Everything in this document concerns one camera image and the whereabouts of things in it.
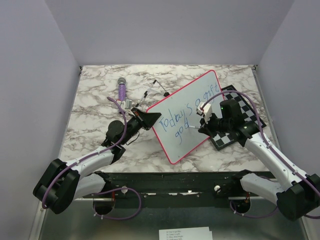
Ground purple toy microphone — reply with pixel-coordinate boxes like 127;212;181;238
117;77;126;101

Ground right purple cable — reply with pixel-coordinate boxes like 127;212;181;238
201;90;320;220

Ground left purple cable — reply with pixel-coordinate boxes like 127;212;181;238
41;96;142;221

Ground white instruction paper sheet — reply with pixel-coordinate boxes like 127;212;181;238
158;227;213;240

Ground purple cable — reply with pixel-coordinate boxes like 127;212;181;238
201;90;320;220
41;96;142;221

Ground pink framed whiteboard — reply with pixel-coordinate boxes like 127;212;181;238
146;70;222;165

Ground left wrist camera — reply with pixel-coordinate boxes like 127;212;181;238
121;99;132;110

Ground black whiteboard stand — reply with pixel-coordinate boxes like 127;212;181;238
137;79;170;106

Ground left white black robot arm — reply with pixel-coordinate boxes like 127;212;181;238
33;107;161;214

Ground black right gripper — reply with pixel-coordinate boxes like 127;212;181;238
199;110;232;138

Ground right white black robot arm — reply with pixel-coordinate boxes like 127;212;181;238
196;99;320;221

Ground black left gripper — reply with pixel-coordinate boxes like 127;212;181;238
120;107;162;146

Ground black white chessboard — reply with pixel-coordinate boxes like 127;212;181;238
210;85;267;151

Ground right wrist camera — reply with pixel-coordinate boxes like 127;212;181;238
196;101;213;124

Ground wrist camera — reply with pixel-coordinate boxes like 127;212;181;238
121;99;132;110
196;101;213;124

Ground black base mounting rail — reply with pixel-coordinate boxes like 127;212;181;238
98;170;251;212

